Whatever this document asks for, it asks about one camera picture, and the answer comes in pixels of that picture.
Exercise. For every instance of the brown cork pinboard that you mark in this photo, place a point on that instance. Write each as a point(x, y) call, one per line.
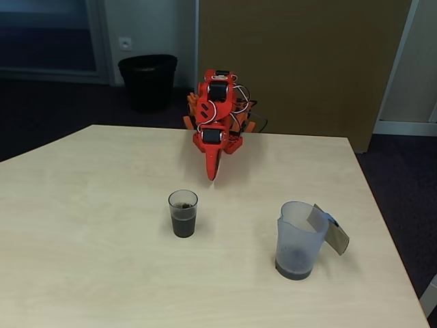
point(307, 51)

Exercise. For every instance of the small clear drinking glass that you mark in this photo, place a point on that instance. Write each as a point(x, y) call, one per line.
point(183, 215)

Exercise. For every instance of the red robot arm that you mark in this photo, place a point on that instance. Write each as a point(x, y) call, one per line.
point(218, 109)

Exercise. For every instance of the black waste bin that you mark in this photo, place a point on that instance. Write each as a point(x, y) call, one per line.
point(148, 82)

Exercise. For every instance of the glass door panel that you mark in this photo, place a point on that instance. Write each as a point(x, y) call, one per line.
point(44, 41)

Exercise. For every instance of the orange table clamp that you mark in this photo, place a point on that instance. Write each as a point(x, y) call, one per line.
point(247, 124)
point(191, 109)

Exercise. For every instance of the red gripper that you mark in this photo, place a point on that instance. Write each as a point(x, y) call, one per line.
point(212, 136)

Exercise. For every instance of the translucent plastic measuring jug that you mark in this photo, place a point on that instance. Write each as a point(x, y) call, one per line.
point(297, 246)

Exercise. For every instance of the white wall socket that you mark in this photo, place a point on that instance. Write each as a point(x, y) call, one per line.
point(125, 43)

